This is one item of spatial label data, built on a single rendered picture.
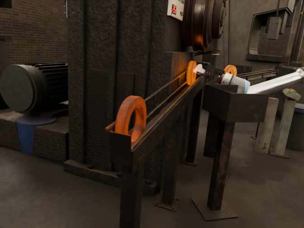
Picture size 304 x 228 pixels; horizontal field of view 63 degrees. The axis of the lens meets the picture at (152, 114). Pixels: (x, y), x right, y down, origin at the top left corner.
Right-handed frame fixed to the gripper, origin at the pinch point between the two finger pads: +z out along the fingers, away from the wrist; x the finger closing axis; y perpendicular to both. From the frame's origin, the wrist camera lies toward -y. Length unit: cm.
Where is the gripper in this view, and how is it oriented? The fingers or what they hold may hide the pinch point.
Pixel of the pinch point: (192, 70)
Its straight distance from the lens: 167.8
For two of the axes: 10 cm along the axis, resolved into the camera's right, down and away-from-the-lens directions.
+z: -8.8, -4.1, 2.4
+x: -3.5, 2.3, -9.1
